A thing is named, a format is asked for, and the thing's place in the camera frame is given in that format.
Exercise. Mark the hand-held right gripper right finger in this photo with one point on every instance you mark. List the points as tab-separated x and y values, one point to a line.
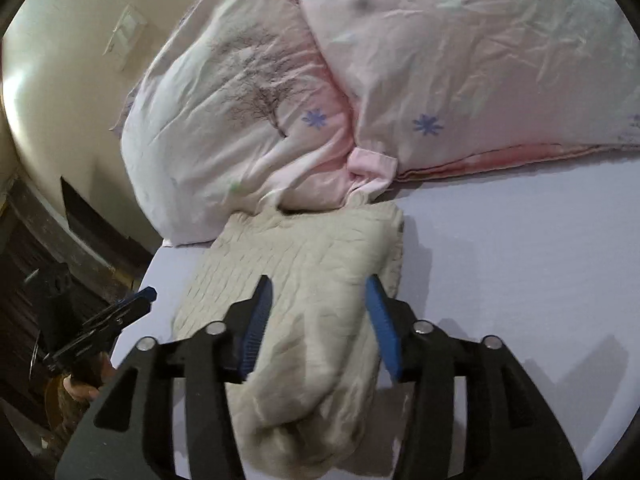
382	330

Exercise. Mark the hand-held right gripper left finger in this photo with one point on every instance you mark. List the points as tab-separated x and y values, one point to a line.
255	327

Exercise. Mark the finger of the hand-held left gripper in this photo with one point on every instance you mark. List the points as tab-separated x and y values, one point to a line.
135	301
85	344

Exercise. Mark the cream knitted sweater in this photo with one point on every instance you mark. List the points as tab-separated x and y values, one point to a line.
310	260

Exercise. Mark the person's left hand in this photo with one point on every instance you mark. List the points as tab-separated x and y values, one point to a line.
82	387

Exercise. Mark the white bed sheet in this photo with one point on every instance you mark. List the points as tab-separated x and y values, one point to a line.
505	245

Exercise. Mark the pink printed quilt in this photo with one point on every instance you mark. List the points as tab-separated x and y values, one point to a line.
400	60

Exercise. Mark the white wall switch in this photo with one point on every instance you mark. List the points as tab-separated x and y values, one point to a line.
125	36

